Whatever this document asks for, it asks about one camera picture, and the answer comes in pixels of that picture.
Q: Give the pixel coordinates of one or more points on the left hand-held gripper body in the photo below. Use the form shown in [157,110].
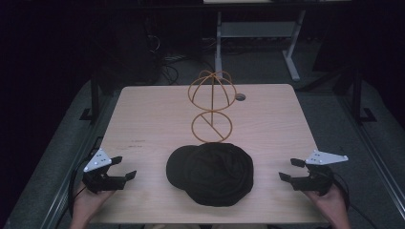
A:
[97,160]

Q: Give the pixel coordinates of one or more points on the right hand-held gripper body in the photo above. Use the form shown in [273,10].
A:
[318,181]

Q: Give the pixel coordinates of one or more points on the black cap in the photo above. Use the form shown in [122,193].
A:
[213,175]

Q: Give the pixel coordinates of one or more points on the person's right hand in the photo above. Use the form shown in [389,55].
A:
[332,205]

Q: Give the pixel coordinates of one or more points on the person's left hand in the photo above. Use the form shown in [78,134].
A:
[86,203]

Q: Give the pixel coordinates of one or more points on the black metal stand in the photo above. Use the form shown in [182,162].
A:
[357,95]
[94,95]

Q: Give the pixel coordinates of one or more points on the grey aluminium rail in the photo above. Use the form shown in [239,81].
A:
[372,152]
[76,159]

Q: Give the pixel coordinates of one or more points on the white metal desk frame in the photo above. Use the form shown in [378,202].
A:
[254,29]

